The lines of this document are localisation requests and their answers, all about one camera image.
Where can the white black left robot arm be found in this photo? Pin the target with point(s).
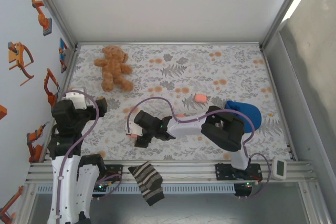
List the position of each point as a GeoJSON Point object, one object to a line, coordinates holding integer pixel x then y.
{"type": "Point", "coordinates": [71, 190]}

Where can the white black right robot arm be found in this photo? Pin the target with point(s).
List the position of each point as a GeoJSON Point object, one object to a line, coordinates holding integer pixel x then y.
{"type": "Point", "coordinates": [223, 129]}

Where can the brown teddy bear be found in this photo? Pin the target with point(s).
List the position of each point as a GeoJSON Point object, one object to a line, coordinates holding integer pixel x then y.
{"type": "Point", "coordinates": [113, 64]}

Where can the black beige striped sock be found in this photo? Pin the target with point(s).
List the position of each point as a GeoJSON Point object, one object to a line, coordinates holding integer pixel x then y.
{"type": "Point", "coordinates": [147, 182]}

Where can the blue orange machine sticker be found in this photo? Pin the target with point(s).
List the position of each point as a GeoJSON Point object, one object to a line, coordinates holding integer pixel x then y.
{"type": "Point", "coordinates": [63, 53]}

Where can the orange block sticker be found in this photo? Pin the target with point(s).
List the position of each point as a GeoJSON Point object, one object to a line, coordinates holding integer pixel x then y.
{"type": "Point", "coordinates": [2, 111]}

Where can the floral tablecloth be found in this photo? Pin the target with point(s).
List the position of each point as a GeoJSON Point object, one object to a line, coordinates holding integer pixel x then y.
{"type": "Point", "coordinates": [157, 53]}

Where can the orange gripper claw sticker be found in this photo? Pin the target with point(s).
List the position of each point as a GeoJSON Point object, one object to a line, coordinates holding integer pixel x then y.
{"type": "Point", "coordinates": [18, 56]}

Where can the blue cloth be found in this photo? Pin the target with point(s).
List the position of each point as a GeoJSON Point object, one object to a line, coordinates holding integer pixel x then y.
{"type": "Point", "coordinates": [252, 111]}

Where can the white digital timer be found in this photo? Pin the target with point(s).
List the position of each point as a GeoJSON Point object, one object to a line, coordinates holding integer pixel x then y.
{"type": "Point", "coordinates": [278, 169]}

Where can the aluminium side rail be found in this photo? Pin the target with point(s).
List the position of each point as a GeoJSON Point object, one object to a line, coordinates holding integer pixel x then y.
{"type": "Point", "coordinates": [72, 61]}
{"type": "Point", "coordinates": [277, 90]}

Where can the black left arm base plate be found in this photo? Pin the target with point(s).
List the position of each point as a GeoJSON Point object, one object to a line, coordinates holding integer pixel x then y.
{"type": "Point", "coordinates": [118, 172]}

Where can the wide aluminium rail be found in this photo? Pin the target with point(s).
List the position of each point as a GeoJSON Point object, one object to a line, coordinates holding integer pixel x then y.
{"type": "Point", "coordinates": [183, 171]}

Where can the thin aluminium rail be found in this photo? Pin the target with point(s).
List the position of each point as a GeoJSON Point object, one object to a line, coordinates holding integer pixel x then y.
{"type": "Point", "coordinates": [168, 43]}

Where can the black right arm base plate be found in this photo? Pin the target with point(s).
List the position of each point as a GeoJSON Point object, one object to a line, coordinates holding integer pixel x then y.
{"type": "Point", "coordinates": [221, 172]}

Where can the aluminium frame post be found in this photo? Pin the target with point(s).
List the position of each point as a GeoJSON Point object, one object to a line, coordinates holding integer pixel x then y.
{"type": "Point", "coordinates": [56, 11]}
{"type": "Point", "coordinates": [285, 11]}

